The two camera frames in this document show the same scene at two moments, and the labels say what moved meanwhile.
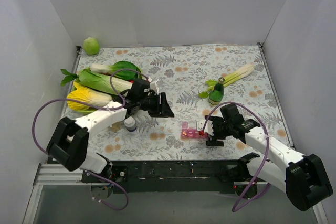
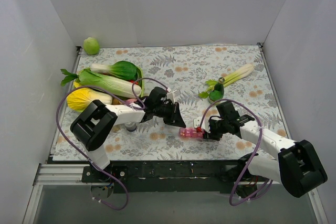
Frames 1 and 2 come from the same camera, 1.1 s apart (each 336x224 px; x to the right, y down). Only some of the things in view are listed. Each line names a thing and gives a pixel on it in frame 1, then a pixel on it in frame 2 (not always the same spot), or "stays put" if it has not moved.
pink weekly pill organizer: [188, 132] stays put
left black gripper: [159, 104] -> [172, 112]
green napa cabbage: [102, 81] stays put
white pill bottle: [129, 123] stays put
